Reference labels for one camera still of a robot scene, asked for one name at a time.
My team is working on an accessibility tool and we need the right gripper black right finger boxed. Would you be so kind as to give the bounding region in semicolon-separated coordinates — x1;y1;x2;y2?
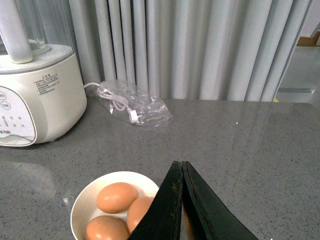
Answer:
182;161;257;240

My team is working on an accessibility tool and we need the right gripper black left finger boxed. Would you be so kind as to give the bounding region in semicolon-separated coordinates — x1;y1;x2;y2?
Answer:
129;161;184;240

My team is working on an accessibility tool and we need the brown egg bowl right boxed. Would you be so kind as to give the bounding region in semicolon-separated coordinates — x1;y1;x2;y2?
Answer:
126;196;154;233

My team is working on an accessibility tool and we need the brown egg bowl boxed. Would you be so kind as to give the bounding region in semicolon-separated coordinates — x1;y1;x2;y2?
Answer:
126;196;154;233
96;182;138;214
85;215;129;240

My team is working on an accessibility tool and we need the brown egg bowl left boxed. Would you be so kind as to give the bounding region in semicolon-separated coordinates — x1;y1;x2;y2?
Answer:
96;182;138;214

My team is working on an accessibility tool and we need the brown egg bowl front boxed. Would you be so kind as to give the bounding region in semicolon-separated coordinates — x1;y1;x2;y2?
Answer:
85;215;129;240

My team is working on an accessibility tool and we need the white round bowl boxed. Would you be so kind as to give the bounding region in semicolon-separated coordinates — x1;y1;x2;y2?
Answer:
70;171;159;240

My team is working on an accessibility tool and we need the clear plastic bag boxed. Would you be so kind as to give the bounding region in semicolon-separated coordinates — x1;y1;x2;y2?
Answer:
96;81;173;128

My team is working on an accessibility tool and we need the grey pleated curtain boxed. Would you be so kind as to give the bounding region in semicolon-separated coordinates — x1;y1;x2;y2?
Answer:
62;0;314;102

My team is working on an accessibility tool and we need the white Joyoung blender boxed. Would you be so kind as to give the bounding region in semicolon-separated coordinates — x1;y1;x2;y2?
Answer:
0;0;87;147

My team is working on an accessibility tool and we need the white power cable with plug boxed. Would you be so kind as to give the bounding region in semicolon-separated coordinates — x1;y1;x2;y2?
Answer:
83;82;139;125

